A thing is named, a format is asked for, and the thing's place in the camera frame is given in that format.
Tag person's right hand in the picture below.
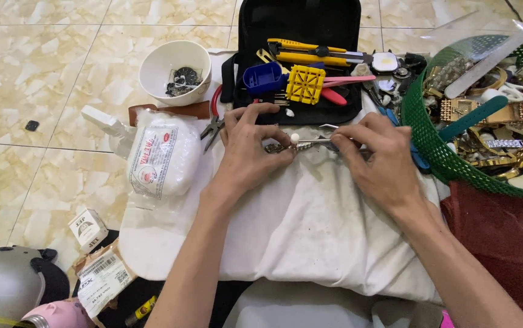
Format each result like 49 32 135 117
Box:
332 112 433 217

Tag person's left hand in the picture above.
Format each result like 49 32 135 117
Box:
202 102 297 202

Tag silver metal watch band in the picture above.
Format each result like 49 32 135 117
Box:
264 141 313 155

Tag green plastic basket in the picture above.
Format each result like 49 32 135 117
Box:
400 35 523 200

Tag white cotton bag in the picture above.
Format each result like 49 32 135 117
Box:
124 108 203 216

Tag blue plastic watch holder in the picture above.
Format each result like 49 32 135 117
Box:
242 61 290 96

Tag pink tweezers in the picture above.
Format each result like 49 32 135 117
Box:
322 75 376 88

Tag white cloth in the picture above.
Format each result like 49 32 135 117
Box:
118 48 445 305

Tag yellow plastic case holder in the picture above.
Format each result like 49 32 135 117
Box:
285 65 327 105

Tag dark watch parts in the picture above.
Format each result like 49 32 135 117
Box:
165 67 204 97

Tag gold tweezers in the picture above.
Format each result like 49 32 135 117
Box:
256 48 290 74

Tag white square watch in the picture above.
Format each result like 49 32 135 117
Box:
371 51 400 75

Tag yellow utility knife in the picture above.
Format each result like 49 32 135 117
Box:
267 38 374 67

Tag white ceramic bowl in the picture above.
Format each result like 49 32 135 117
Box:
139 39 213 107

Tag heap of gold watches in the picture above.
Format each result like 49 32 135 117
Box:
423 55 523 192

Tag white plastic holder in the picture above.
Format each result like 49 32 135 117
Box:
81 105 137 159

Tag black tool case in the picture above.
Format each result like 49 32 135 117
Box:
220 0 363 126

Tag dark red cloth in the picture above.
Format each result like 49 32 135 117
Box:
440 180 523 320

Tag clear plastic tube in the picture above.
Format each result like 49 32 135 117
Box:
444 20 523 99

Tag white scissors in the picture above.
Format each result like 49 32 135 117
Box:
497 81 523 102

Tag person's grey shorts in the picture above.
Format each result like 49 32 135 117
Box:
222 278 445 328

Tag small white box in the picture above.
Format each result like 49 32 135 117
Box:
67 208 109 254

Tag yellow black tool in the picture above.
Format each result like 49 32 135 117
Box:
124 295 158 328

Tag labelled cardboard package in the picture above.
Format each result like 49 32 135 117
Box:
72 241 137 320

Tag pink bottle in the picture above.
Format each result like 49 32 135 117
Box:
21 298 96 328

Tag grey helmet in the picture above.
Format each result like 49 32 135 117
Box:
0 245 71 328

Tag blue-handled tool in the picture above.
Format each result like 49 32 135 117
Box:
377 105 432 172

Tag red-handled pliers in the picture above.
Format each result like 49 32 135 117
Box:
199 84 226 152

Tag brown leather strap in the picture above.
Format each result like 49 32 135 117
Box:
128 100 211 127

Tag red-handled tool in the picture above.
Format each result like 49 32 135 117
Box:
320 87 348 107

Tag teal watch strap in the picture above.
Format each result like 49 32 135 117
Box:
438 95 509 142

